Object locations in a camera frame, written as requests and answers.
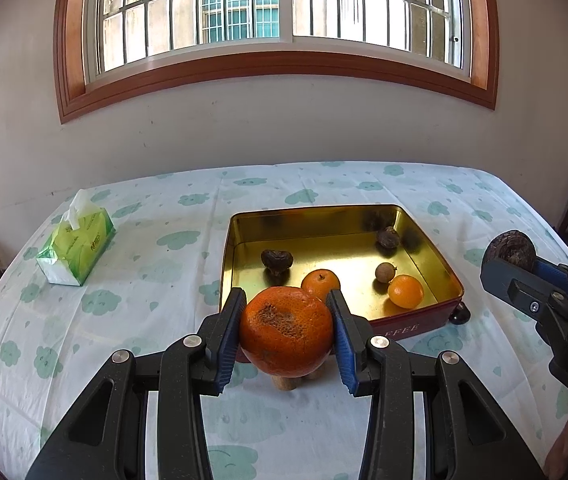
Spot gold metal tin tray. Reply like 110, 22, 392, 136
219, 204, 465, 363

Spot large blemished orange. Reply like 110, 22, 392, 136
239, 286, 335, 377

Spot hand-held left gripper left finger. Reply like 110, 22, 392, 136
26, 287, 248, 480

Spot cloud printed tablecloth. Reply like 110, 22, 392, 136
0, 161, 568, 480

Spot dark purple wrinkled passion fruit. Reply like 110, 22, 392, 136
489, 230, 536, 272
261, 249, 293, 276
375, 226, 399, 251

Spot wooden framed barred window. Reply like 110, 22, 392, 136
54, 0, 500, 125

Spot green tissue pack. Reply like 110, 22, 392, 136
36, 189, 116, 287

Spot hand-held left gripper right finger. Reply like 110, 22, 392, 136
326, 289, 547, 480

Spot small orange tangerine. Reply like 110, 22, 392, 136
388, 275, 425, 309
301, 269, 341, 306

